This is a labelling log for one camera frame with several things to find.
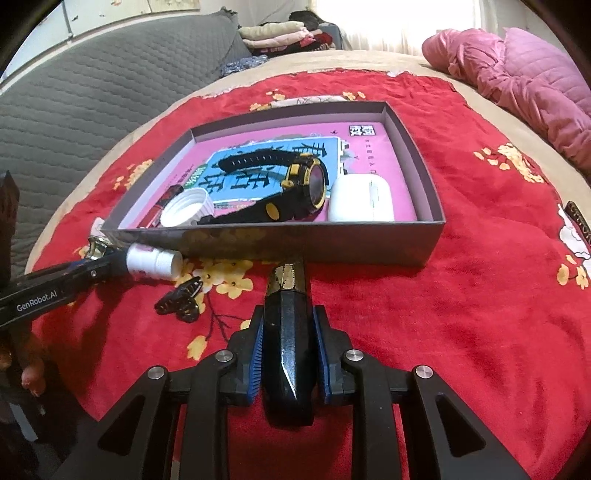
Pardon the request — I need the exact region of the stack of folded clothes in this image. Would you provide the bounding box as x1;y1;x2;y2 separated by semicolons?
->
238;9;345;58

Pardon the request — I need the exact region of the white plastic bottle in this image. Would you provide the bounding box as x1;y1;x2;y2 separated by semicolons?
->
126;243;184;279

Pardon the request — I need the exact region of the black and yellow wristwatch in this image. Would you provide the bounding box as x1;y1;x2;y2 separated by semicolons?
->
198;150;331;225

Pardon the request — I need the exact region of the white curtain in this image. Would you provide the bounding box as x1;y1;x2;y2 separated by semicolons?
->
318;0;481;54

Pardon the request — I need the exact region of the black hair clip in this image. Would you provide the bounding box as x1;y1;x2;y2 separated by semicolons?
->
154;275;206;324

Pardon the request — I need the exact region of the beige bedsheet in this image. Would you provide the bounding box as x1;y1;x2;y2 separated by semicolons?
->
25;48;591;273

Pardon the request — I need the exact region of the grey quilted headboard cover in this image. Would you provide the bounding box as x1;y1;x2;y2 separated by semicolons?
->
0;11;252;278

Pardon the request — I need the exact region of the blue patterned cloth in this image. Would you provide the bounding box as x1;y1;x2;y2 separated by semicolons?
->
219;54;269;78

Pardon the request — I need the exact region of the dark patterned strap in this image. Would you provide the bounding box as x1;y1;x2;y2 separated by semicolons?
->
566;200;591;245

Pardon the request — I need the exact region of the red floral blanket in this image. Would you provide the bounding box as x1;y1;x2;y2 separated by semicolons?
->
30;69;591;480

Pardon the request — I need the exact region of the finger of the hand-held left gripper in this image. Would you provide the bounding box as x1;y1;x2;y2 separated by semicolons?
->
65;247;132;296
311;305;532;480
69;307;266;480

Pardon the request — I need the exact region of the white ribbed cap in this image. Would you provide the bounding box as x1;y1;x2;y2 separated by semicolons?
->
161;190;218;228

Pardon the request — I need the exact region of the grey cardboard box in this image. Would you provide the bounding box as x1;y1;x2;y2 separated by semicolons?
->
99;100;446;268

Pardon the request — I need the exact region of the white earbud case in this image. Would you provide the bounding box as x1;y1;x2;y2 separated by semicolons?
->
327;174;396;223

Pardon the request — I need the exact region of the black faceted bottle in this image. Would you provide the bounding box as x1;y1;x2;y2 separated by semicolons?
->
261;259;319;428

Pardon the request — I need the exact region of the person's left hand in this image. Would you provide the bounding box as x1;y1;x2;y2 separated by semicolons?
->
0;342;47;400

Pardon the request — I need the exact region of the pink quilt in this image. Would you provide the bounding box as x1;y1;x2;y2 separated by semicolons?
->
421;27;591;169

